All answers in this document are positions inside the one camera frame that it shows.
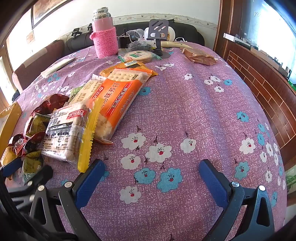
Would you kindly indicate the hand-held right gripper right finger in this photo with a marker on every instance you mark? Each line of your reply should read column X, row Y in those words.
column 212, row 183

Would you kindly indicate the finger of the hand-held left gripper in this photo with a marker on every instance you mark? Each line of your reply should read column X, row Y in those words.
column 10, row 165
column 41, row 173

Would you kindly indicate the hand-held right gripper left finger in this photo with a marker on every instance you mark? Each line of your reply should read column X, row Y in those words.
column 90, row 183

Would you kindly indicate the orange soda cracker packet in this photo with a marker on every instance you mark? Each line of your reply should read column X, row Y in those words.
column 120, row 97

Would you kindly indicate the yellow cardboard box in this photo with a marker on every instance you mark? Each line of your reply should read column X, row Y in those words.
column 11, row 120

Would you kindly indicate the yellow-edged cracker packet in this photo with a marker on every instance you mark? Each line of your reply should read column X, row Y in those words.
column 64, row 132

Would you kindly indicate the pile of small wrapped candies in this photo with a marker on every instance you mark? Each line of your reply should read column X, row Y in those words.
column 37, row 122

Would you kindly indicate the purple floral tablecloth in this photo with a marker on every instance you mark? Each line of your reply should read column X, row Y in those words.
column 185, row 104

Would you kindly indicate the green snack packet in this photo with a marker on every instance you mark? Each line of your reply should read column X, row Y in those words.
column 75, row 93

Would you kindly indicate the brown chair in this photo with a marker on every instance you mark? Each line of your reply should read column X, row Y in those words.
column 37, row 67

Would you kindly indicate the white notebook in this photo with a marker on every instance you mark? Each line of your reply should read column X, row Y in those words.
column 57, row 67

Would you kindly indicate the wooden partition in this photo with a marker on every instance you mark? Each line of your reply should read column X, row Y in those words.
column 254, row 76

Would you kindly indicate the flat orange snack packet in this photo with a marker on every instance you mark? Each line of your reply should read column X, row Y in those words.
column 153, row 73

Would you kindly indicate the brown snack packet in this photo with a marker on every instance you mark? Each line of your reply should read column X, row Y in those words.
column 198, row 58

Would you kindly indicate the round rice cracker packet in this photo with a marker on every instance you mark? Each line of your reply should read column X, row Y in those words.
column 138, row 56

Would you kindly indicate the black sofa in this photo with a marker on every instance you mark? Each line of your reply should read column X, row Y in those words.
column 78, row 42

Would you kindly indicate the long cream snack packet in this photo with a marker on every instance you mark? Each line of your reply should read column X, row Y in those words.
column 175, row 44

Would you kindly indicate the pink knitted-sleeve flask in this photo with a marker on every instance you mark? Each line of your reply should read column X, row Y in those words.
column 104, row 39

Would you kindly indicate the white box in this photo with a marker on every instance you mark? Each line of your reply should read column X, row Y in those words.
column 235, row 39

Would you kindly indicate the black clamp device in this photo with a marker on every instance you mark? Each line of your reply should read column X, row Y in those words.
column 90, row 27
column 76, row 32

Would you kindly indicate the clear plastic cups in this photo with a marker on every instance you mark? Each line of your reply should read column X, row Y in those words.
column 138, row 34

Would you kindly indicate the framed painting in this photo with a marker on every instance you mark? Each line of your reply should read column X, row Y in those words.
column 46, row 9

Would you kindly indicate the black phone stand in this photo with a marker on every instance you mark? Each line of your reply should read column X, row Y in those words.
column 159, row 30

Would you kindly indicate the small wall picture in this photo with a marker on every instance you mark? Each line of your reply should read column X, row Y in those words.
column 30, row 37

